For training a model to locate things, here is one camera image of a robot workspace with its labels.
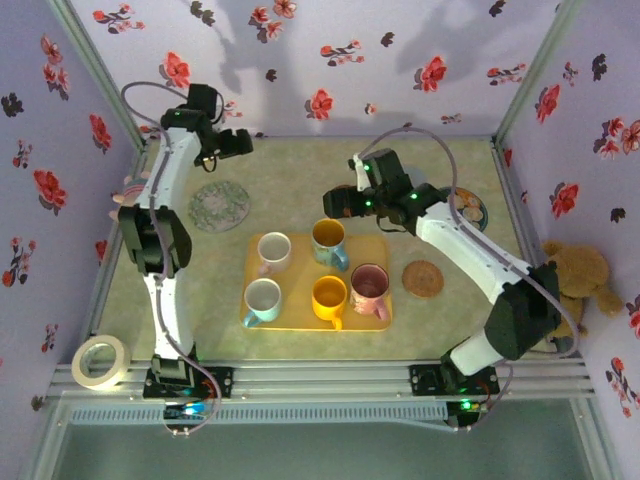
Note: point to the doll head plush toy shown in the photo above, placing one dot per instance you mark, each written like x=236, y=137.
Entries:
x=131, y=192

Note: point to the masking tape roll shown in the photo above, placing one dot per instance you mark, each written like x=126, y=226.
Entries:
x=100, y=385

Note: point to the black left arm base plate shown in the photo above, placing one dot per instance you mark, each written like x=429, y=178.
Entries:
x=220, y=382

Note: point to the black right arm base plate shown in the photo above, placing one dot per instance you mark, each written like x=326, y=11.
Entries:
x=425, y=382

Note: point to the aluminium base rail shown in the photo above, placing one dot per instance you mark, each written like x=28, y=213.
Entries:
x=320, y=380

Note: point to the blue knitted round coaster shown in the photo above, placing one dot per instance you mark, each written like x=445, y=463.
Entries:
x=417, y=176

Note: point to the dark bear print coaster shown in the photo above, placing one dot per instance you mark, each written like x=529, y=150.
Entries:
x=472, y=210

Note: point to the aluminium side rail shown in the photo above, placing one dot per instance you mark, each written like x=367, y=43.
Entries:
x=107, y=280
x=515, y=200

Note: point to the blue butterfly mug yellow inside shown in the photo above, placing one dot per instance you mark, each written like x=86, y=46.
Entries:
x=327, y=235

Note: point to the yellow plastic tray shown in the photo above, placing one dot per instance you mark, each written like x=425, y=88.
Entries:
x=300, y=260

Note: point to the green floral round coaster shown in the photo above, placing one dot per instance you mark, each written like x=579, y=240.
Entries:
x=220, y=207

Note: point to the light blue mug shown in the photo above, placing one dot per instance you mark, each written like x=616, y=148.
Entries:
x=261, y=295

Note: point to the woven rattan round coaster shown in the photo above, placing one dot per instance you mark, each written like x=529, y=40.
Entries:
x=423, y=279

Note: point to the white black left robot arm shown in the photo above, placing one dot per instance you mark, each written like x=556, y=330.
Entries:
x=165, y=310

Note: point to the brown teddy bear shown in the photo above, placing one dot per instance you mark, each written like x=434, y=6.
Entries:
x=580, y=270

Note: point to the pink ghost print mug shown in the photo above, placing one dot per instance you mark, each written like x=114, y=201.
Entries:
x=369, y=282

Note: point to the pale pink white mug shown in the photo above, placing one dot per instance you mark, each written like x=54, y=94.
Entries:
x=274, y=247

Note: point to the aluminium frame post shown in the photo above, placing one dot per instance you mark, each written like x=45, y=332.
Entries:
x=537, y=65
x=95, y=65

